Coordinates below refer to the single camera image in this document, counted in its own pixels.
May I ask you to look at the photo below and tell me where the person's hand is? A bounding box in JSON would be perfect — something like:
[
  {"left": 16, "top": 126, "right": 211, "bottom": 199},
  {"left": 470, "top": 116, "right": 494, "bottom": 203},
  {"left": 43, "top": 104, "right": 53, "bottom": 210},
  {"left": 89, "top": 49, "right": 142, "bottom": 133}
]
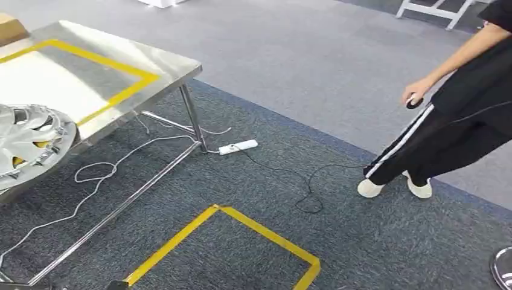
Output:
[{"left": 402, "top": 78, "right": 434, "bottom": 107}]

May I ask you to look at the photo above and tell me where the silver plastic hubcap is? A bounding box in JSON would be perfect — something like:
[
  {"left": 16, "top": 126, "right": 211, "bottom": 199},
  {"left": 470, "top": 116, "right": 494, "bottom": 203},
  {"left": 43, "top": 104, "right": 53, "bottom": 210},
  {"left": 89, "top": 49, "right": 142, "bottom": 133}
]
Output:
[{"left": 0, "top": 104, "right": 78, "bottom": 192}]

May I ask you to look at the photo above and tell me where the person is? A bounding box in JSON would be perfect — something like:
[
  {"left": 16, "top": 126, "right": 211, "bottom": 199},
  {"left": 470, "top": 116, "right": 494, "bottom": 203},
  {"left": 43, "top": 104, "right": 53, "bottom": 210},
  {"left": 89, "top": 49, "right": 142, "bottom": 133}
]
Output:
[{"left": 357, "top": 0, "right": 512, "bottom": 200}]

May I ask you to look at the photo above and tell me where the white power strip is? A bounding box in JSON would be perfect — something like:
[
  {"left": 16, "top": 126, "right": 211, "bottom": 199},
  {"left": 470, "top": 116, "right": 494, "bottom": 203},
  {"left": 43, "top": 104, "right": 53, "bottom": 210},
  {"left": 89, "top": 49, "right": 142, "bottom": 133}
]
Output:
[{"left": 218, "top": 139, "right": 259, "bottom": 156}]

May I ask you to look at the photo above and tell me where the chrome stanchion base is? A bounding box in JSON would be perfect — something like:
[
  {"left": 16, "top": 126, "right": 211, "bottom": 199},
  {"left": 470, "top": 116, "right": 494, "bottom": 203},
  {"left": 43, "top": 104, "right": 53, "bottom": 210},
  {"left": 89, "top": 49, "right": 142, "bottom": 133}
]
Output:
[{"left": 489, "top": 246, "right": 512, "bottom": 290}]

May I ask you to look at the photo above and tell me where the yellow floor tape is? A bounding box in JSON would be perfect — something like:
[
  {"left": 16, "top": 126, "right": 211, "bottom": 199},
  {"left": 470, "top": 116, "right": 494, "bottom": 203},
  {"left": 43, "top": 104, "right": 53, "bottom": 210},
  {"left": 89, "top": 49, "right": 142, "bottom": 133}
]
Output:
[{"left": 124, "top": 204, "right": 322, "bottom": 290}]

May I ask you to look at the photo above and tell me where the steel bench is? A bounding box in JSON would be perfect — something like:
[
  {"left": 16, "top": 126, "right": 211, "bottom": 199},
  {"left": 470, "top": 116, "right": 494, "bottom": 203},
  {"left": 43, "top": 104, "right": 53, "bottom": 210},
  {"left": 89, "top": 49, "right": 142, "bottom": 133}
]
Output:
[{"left": 0, "top": 20, "right": 209, "bottom": 287}]

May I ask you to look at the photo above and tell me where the yellow bench tape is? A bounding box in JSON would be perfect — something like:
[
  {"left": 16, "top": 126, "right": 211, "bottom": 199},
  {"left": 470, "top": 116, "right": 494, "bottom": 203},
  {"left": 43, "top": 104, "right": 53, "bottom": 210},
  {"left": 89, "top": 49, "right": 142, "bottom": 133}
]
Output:
[{"left": 0, "top": 39, "right": 161, "bottom": 127}]

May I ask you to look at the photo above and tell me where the brown cardboard box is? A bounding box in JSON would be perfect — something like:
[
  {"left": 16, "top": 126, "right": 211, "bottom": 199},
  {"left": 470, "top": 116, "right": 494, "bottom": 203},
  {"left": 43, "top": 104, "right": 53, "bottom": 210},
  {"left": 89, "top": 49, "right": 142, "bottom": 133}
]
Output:
[{"left": 0, "top": 13, "right": 30, "bottom": 47}]

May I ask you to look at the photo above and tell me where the white table frame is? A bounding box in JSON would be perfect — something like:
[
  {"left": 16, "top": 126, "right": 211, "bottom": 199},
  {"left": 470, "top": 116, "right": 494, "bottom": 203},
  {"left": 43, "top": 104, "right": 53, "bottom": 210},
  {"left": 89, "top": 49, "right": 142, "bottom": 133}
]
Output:
[{"left": 395, "top": 0, "right": 479, "bottom": 31}]

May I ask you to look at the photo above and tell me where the black cable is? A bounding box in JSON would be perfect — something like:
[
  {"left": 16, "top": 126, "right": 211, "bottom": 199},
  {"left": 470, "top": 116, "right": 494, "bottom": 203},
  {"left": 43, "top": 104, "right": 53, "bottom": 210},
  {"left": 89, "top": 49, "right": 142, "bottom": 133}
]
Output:
[{"left": 240, "top": 150, "right": 366, "bottom": 214}]

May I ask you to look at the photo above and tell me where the white cable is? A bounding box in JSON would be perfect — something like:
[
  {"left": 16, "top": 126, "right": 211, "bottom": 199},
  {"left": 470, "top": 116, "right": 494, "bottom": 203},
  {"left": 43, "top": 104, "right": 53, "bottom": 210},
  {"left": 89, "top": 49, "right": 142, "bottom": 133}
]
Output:
[{"left": 0, "top": 114, "right": 233, "bottom": 269}]

